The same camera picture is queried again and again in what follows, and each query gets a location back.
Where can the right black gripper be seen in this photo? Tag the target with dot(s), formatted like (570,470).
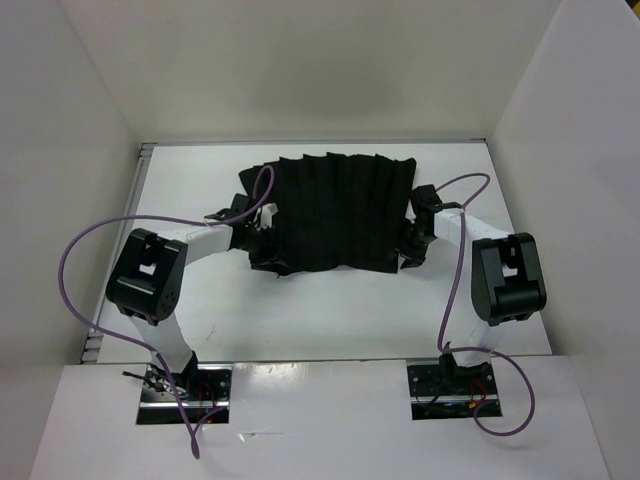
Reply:
(414,257)

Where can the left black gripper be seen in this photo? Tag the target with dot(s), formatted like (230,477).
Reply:
(265,261)

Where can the black skirt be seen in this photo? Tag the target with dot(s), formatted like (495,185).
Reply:
(336,210)

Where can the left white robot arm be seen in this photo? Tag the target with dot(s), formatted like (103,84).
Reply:
(146,282)

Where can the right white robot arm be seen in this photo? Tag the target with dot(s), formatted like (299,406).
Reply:
(506,280)

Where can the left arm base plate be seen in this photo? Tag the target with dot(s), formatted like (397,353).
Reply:
(206,400)

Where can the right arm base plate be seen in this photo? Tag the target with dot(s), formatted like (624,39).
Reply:
(439,395)

